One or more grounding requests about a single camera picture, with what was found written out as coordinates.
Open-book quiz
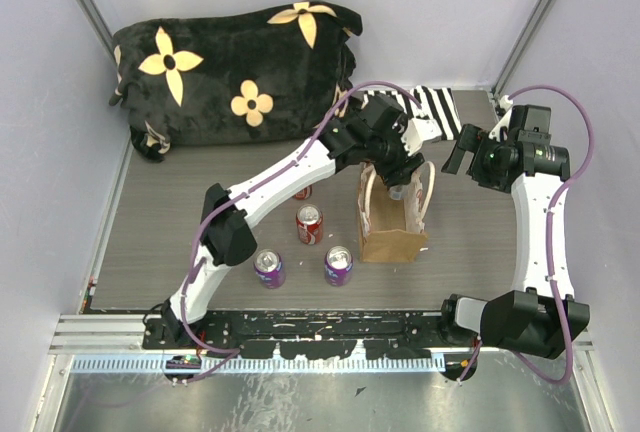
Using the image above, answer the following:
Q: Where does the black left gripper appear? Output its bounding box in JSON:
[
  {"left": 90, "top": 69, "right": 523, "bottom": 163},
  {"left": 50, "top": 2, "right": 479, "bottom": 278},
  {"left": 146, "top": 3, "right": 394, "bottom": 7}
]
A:
[{"left": 366, "top": 122, "right": 426, "bottom": 188}]

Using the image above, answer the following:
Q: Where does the silver blue Red Bull can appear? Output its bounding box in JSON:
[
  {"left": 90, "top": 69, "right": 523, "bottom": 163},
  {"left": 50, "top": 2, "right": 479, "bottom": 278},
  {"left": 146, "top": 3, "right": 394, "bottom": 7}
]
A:
[{"left": 388, "top": 185, "right": 408, "bottom": 201}]

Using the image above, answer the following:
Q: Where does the brown canvas tote bag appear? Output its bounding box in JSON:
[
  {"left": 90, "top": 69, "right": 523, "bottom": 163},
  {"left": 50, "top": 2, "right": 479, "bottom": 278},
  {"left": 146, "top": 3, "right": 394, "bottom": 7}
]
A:
[{"left": 357, "top": 161, "right": 436, "bottom": 263}]

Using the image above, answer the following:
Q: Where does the red coca-cola can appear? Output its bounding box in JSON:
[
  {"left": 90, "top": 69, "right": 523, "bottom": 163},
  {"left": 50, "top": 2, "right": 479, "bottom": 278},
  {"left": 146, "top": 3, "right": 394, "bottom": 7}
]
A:
[
  {"left": 296, "top": 204, "right": 323, "bottom": 245},
  {"left": 293, "top": 186, "right": 312, "bottom": 200}
]

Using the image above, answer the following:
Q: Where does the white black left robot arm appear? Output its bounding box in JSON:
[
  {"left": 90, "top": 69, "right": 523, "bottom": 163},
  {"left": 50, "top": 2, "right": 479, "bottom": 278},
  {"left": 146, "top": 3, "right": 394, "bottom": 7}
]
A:
[{"left": 161, "top": 94, "right": 441, "bottom": 348}]

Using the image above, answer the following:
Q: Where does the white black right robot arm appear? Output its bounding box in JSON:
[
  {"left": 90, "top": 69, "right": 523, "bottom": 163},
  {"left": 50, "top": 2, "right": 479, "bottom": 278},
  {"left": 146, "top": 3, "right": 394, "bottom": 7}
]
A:
[{"left": 438, "top": 105, "right": 590, "bottom": 359}]

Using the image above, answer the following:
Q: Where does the black white striped cloth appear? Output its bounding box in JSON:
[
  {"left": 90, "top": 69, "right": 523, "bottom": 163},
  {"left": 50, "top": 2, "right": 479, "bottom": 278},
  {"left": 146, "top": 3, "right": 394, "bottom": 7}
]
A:
[{"left": 363, "top": 85, "right": 462, "bottom": 141}]

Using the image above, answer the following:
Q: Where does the purple Fanta can right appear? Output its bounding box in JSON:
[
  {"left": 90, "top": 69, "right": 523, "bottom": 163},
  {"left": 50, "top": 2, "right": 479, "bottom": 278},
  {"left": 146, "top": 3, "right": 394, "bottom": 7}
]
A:
[{"left": 324, "top": 246, "right": 353, "bottom": 286}]

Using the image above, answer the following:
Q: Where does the purple fanta can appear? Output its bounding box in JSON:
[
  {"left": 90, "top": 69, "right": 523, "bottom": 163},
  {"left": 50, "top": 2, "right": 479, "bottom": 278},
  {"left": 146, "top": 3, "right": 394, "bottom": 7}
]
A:
[
  {"left": 253, "top": 249, "right": 286, "bottom": 289},
  {"left": 324, "top": 246, "right": 353, "bottom": 286}
]

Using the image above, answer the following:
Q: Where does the black floral plush blanket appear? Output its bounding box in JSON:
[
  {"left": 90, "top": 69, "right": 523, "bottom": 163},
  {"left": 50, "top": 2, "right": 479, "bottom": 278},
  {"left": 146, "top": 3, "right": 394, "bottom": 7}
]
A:
[{"left": 109, "top": 0, "right": 363, "bottom": 163}]

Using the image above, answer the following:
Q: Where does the purple Fanta can left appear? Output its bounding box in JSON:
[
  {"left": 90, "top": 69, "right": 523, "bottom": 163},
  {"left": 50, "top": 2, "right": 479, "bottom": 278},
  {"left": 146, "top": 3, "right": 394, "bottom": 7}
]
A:
[{"left": 253, "top": 249, "right": 286, "bottom": 289}]

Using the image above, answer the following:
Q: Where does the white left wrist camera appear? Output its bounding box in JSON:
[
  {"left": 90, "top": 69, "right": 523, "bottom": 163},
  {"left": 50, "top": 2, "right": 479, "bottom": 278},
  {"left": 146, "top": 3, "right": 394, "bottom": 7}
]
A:
[{"left": 401, "top": 118, "right": 442, "bottom": 157}]

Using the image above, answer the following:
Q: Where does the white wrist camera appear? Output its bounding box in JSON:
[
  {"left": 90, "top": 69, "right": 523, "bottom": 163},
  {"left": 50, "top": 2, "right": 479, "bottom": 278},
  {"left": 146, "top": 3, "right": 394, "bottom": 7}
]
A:
[
  {"left": 488, "top": 95, "right": 514, "bottom": 142},
  {"left": 401, "top": 118, "right": 442, "bottom": 157}
]

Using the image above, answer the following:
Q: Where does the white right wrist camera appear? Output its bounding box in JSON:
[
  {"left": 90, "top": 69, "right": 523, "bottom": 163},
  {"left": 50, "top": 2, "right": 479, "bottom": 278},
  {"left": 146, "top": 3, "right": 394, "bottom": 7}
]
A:
[{"left": 488, "top": 95, "right": 514, "bottom": 142}]

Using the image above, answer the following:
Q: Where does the black mounting rail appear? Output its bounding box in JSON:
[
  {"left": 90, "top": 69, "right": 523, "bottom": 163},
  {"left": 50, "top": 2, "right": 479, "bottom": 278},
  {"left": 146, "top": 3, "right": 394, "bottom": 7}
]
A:
[{"left": 143, "top": 310, "right": 479, "bottom": 360}]

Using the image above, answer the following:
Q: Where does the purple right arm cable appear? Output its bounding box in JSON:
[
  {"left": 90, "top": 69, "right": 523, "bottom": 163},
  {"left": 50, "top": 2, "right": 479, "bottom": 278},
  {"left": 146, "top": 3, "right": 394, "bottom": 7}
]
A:
[{"left": 457, "top": 84, "right": 596, "bottom": 386}]

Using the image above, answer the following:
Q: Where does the white slotted cable duct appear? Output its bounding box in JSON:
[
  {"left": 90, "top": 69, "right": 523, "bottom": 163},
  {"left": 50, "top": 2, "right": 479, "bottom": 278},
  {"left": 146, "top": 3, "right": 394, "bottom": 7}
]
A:
[{"left": 70, "top": 353, "right": 446, "bottom": 374}]

